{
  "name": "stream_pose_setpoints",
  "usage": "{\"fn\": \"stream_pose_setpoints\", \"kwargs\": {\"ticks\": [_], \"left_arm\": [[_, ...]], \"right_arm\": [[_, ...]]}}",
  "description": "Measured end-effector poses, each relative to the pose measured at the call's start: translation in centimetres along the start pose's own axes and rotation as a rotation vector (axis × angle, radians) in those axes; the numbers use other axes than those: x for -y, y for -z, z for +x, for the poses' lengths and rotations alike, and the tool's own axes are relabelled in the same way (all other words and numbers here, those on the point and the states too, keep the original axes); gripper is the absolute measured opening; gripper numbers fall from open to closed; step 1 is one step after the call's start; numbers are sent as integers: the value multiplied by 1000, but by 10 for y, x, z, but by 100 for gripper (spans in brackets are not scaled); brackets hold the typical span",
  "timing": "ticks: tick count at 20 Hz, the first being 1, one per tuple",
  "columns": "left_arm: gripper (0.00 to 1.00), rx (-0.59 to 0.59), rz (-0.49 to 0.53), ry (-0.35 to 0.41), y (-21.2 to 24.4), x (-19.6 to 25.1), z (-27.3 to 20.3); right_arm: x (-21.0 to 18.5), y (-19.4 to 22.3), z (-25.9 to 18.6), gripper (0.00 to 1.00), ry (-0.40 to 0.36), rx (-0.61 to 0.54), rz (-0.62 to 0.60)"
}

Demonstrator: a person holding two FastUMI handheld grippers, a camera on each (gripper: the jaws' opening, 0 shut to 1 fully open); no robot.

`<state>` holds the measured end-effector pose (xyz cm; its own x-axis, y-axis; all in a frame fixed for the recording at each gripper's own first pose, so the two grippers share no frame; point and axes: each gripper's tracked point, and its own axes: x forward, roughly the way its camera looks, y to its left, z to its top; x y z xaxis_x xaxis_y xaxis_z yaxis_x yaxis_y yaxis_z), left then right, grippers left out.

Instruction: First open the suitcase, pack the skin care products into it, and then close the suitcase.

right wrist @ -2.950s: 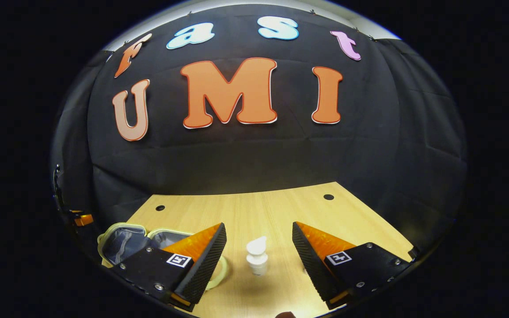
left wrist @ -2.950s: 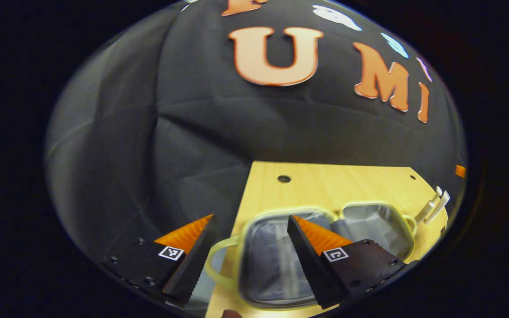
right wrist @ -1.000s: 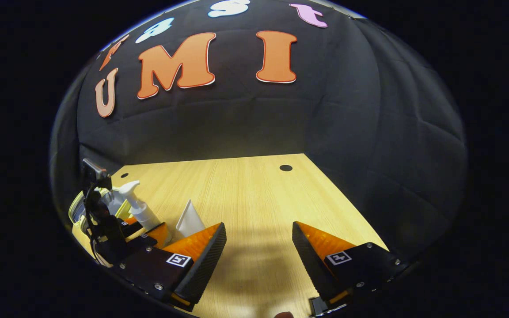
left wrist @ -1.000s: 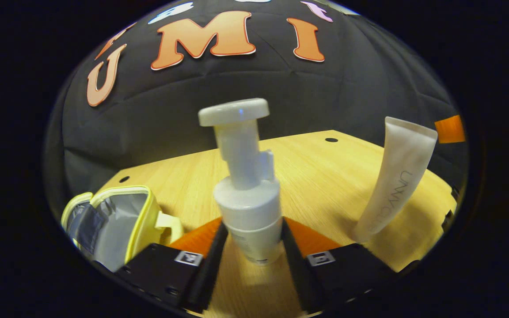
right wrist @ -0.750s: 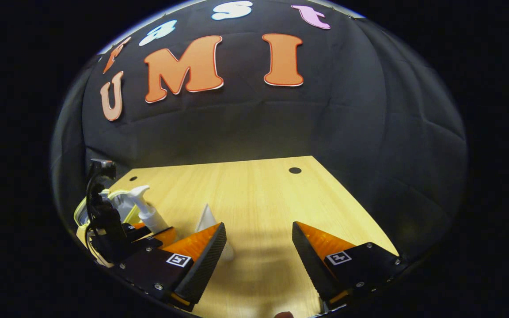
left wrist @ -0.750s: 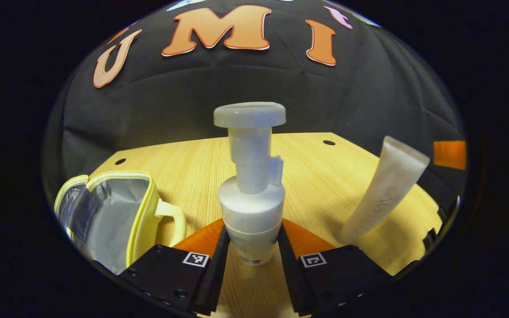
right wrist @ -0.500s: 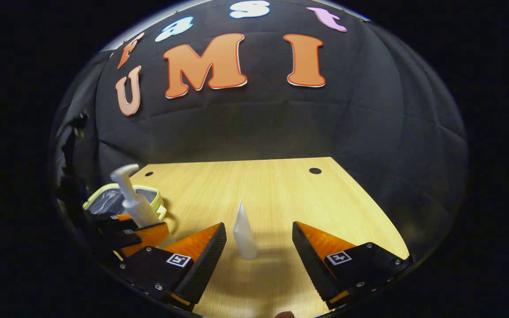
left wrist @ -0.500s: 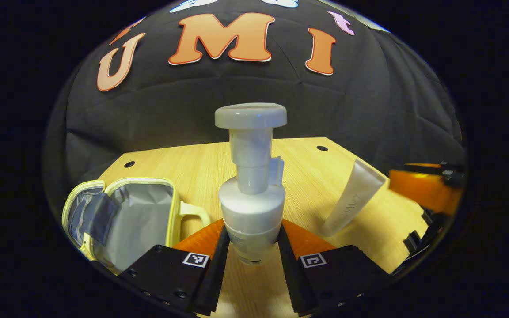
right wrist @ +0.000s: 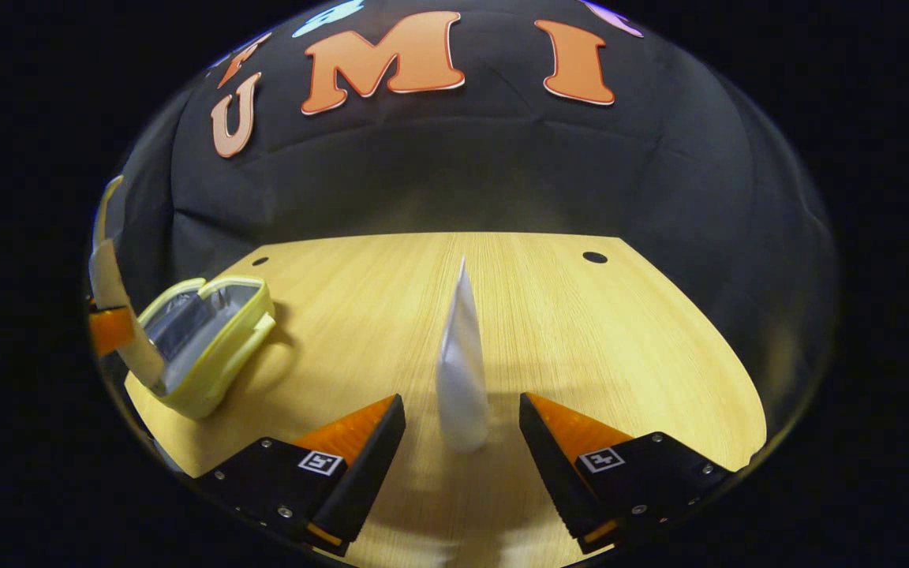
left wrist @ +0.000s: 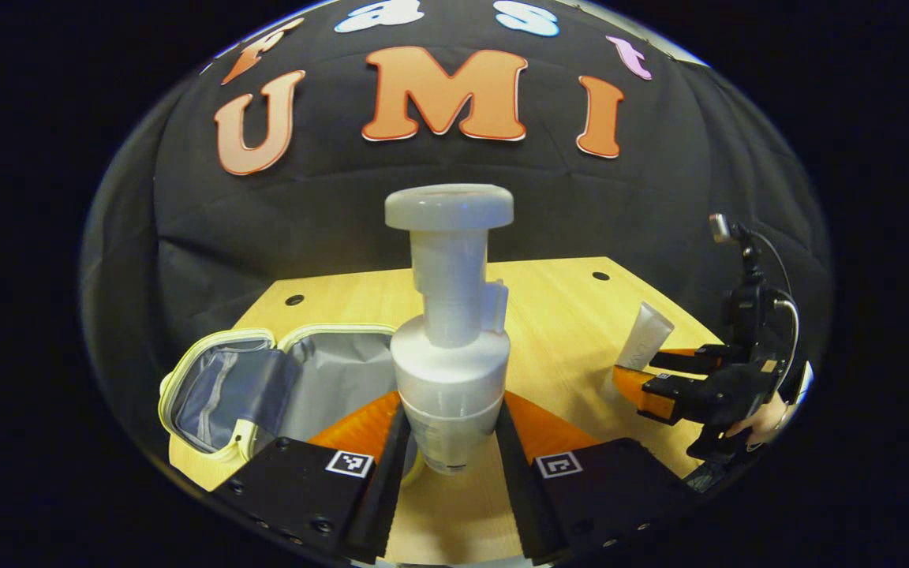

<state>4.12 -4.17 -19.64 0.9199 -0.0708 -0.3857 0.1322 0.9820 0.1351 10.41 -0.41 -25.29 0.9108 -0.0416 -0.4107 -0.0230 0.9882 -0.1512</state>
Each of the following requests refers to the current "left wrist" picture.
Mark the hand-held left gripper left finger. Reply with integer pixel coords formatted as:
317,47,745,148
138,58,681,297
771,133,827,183
214,390,413,565

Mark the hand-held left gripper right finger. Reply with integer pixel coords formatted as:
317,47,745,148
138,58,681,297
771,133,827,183
494,390,700,566

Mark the white squeeze tube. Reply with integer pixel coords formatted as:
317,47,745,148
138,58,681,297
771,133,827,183
615,301,675,376

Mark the pale yellow suitcase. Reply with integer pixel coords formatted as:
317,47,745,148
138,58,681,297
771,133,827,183
158,323,425,487

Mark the white pump bottle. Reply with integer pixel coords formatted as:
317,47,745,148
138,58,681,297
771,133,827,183
384,183,515,476

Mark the black cable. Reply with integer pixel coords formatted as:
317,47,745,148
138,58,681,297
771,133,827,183
750,229,801,372

